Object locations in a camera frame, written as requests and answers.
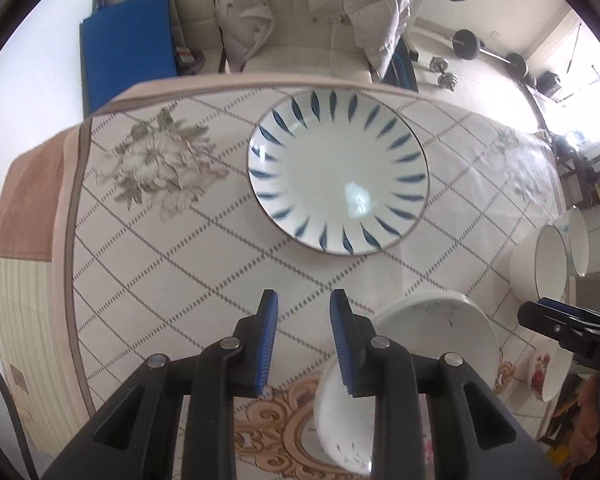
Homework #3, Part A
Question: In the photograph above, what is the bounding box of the plain white bowl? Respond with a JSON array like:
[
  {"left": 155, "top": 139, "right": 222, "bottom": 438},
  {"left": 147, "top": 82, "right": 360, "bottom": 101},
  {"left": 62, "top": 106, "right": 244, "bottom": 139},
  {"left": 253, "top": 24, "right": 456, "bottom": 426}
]
[{"left": 508, "top": 222, "right": 572, "bottom": 302}]

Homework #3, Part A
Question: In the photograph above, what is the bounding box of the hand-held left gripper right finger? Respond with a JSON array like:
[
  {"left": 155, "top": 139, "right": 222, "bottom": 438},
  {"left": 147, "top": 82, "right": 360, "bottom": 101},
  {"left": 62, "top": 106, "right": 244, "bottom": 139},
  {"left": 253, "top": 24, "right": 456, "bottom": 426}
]
[{"left": 330, "top": 289, "right": 563, "bottom": 480}]

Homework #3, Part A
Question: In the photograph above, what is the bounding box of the floral printed tablecloth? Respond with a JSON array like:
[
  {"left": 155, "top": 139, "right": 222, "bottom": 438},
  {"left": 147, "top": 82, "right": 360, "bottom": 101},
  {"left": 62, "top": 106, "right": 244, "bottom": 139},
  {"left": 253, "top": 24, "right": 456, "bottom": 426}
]
[{"left": 0, "top": 72, "right": 573, "bottom": 480}]

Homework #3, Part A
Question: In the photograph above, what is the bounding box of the black cable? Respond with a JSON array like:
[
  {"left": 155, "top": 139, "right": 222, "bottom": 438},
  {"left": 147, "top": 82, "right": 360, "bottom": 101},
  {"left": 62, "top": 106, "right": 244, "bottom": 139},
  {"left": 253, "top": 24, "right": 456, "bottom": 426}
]
[{"left": 0, "top": 335, "right": 33, "bottom": 480}]

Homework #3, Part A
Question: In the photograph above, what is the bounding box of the cream sofa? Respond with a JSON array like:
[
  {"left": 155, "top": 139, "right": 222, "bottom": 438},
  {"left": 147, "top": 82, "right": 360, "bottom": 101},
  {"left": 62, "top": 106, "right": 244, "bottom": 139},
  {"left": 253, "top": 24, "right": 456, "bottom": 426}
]
[{"left": 102, "top": 0, "right": 421, "bottom": 92}]

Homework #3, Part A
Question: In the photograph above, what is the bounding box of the black barbell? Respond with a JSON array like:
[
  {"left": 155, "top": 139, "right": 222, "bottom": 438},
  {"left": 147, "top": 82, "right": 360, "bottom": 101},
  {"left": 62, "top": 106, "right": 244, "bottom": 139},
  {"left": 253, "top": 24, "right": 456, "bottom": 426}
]
[{"left": 447, "top": 29, "right": 530, "bottom": 80}]

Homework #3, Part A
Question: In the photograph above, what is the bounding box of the white plate with blue strokes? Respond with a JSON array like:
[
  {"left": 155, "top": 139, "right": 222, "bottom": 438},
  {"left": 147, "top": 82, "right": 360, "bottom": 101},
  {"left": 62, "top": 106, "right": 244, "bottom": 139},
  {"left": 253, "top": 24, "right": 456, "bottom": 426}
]
[{"left": 246, "top": 87, "right": 429, "bottom": 257}]

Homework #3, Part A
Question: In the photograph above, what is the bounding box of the blue mat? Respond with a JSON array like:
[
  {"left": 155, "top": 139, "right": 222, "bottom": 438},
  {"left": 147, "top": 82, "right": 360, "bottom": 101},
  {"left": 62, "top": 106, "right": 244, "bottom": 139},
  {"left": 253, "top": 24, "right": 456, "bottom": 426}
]
[{"left": 79, "top": 0, "right": 177, "bottom": 117}]

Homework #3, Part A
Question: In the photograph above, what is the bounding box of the white bowl with red flowers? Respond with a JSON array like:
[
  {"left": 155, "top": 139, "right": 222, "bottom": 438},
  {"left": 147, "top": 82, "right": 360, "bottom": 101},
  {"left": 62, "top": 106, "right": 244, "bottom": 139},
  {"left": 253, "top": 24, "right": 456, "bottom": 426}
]
[{"left": 526, "top": 344, "right": 573, "bottom": 404}]

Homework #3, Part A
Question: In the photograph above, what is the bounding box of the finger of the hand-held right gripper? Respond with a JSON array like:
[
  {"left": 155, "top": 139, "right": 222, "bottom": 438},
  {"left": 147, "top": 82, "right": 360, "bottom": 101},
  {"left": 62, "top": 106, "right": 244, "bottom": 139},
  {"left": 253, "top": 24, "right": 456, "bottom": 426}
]
[{"left": 517, "top": 297, "right": 600, "bottom": 350}]

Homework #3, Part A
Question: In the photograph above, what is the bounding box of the orange cloth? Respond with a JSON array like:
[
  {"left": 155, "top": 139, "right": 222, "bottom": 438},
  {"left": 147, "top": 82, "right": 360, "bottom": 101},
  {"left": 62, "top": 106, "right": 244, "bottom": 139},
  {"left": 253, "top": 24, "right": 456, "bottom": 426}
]
[{"left": 550, "top": 374, "right": 600, "bottom": 453}]

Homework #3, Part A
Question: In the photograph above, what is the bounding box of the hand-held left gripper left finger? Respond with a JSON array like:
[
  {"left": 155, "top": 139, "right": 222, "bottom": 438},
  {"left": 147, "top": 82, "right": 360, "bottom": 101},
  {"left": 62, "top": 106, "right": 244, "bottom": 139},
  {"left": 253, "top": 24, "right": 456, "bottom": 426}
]
[{"left": 42, "top": 289, "right": 279, "bottom": 480}]

